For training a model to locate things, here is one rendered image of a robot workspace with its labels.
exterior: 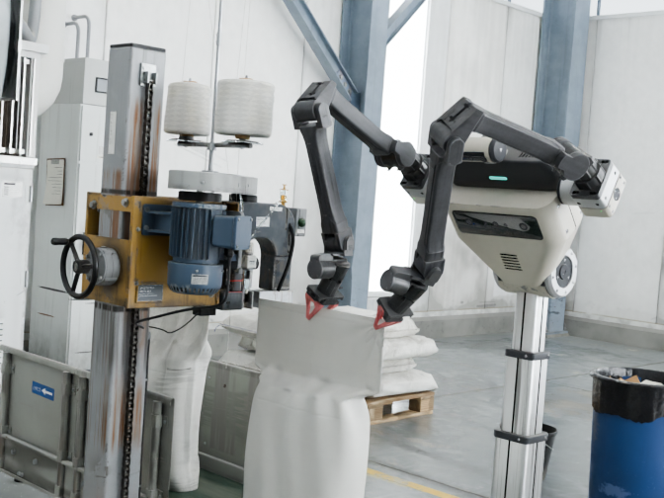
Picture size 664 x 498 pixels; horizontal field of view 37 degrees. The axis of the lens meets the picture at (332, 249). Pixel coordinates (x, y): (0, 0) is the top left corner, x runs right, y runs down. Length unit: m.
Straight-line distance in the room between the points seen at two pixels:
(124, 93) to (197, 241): 0.47
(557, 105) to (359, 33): 3.24
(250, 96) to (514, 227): 0.84
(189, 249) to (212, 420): 1.18
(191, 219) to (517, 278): 1.00
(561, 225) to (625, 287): 8.48
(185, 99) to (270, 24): 5.59
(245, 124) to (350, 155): 6.26
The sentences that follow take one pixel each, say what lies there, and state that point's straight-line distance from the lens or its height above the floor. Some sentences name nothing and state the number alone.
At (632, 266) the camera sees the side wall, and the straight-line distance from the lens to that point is 11.30.
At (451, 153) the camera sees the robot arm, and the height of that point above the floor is 1.50.
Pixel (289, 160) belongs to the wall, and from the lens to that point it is 8.69.
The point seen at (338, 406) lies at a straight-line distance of 2.80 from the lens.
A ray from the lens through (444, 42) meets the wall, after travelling 10.31.
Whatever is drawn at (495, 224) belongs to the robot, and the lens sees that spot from 2.94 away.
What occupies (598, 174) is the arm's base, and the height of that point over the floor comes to 1.48.
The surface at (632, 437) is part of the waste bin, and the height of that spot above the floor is 0.40.
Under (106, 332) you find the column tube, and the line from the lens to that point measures 2.91.
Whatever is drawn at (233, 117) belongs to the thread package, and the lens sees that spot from 2.81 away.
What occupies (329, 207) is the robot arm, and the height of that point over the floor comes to 1.34.
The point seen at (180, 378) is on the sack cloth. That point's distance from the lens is 3.31.
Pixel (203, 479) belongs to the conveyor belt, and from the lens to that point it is 3.53.
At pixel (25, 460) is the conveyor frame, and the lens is 3.82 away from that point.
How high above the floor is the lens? 1.38
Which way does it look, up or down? 3 degrees down
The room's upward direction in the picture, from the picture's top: 4 degrees clockwise
